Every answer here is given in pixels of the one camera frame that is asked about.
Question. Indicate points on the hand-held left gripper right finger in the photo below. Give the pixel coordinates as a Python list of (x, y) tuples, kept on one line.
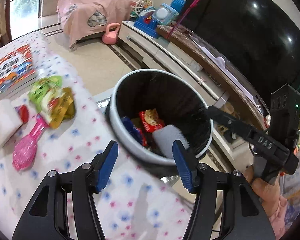
[(183, 165)]

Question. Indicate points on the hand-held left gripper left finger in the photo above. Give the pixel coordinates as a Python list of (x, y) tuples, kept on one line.
[(107, 165)]

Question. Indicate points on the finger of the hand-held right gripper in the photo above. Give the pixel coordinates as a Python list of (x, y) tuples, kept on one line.
[(227, 122)]

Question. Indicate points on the white foam fruit net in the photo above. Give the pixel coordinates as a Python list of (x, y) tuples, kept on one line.
[(165, 138)]

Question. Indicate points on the white bin with black liner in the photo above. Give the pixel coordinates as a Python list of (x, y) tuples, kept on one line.
[(120, 127)]

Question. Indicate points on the blue snack packet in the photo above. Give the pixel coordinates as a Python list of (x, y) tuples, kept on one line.
[(130, 126)]

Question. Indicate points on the person's right forearm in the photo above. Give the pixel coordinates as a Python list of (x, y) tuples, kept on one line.
[(277, 215)]

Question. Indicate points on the person's right hand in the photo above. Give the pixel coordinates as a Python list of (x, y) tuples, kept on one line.
[(262, 187)]

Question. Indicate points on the yellow foil pouch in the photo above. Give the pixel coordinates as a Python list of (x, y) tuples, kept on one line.
[(62, 107)]

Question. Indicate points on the pink hairbrush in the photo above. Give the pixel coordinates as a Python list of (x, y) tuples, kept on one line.
[(27, 145)]

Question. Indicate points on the black television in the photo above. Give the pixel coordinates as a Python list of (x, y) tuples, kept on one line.
[(252, 35)]

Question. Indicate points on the white television cabinet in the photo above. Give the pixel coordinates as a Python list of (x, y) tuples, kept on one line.
[(165, 55)]

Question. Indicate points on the green foil pouch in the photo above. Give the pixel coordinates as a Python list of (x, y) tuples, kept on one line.
[(43, 92)]

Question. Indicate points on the red round cap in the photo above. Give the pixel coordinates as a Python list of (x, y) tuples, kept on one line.
[(22, 113)]

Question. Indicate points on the white tissue pack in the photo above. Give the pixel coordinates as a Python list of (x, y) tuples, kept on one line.
[(3, 125)]

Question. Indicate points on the pink thin rod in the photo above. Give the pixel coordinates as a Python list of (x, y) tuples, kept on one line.
[(190, 7)]

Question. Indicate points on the blue toy washing machine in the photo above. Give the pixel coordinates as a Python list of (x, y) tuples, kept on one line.
[(163, 13)]

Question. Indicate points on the blue spiky ball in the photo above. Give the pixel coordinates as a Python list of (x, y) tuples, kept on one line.
[(178, 4)]

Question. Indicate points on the pink kettlebell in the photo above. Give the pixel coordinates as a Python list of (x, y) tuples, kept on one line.
[(110, 36)]

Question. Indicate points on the orange children's book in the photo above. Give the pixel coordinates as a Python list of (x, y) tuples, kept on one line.
[(12, 67)]

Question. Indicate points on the toy ferris wheel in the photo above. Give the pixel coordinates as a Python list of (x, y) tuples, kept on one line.
[(141, 6)]

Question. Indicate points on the pink heart-print blanket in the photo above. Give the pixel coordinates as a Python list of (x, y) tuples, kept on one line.
[(95, 5)]

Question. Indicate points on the balcony glass door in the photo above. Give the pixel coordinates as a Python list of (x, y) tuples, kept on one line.
[(25, 1)]

